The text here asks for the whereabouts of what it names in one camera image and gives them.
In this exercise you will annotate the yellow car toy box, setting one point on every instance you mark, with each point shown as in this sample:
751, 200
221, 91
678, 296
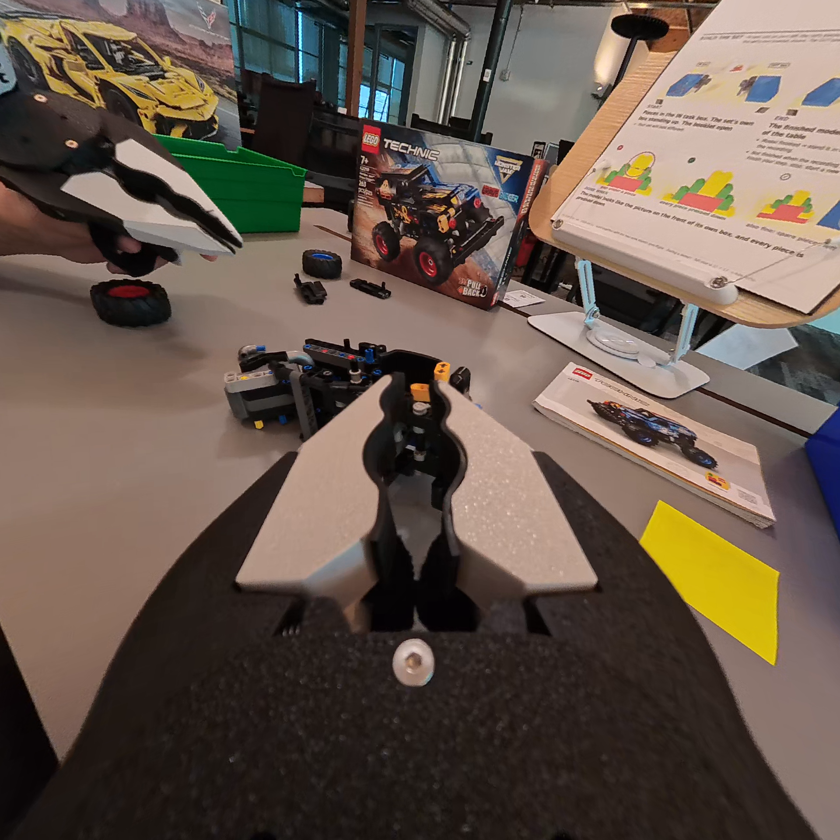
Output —
131, 72

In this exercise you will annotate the black lego assembly grey ends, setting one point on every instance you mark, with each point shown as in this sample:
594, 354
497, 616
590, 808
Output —
371, 289

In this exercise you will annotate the white instruction booklet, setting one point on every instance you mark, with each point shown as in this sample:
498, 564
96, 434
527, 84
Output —
656, 433

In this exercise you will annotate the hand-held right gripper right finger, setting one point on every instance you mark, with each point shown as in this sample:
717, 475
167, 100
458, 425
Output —
518, 525

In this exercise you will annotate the white printed paper sheet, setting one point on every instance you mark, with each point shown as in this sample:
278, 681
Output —
525, 298

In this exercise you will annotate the monster truck toy box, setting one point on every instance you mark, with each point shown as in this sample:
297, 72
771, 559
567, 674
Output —
426, 216

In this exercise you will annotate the instruction sheet on stand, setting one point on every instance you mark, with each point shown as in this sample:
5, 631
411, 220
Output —
590, 151

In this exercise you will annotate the black lego wheel red rim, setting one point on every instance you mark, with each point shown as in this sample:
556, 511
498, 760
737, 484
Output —
131, 312

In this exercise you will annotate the black lego bracket assembly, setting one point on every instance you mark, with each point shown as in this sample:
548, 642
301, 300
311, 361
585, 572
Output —
310, 290

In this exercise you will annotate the printed instruction sheet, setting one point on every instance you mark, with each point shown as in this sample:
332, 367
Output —
722, 164

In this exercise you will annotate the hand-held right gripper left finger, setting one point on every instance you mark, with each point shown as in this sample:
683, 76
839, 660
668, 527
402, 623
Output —
308, 525

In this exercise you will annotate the yellow paper sheet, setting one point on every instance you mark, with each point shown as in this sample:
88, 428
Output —
715, 577

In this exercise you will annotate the partly built lego truck model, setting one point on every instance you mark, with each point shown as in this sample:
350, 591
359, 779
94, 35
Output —
262, 394

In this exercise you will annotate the person's left hand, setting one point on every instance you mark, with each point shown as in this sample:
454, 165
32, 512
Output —
46, 236

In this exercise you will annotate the green plastic bin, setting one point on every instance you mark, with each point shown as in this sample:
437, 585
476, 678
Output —
249, 190

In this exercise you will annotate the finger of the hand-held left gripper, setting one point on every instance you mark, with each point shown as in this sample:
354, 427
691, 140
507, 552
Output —
161, 174
124, 207

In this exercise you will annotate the black lego wheel blue rim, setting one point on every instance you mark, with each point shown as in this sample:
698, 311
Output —
321, 264

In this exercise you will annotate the blue plastic bin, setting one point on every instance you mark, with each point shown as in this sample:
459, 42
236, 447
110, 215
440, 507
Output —
825, 466

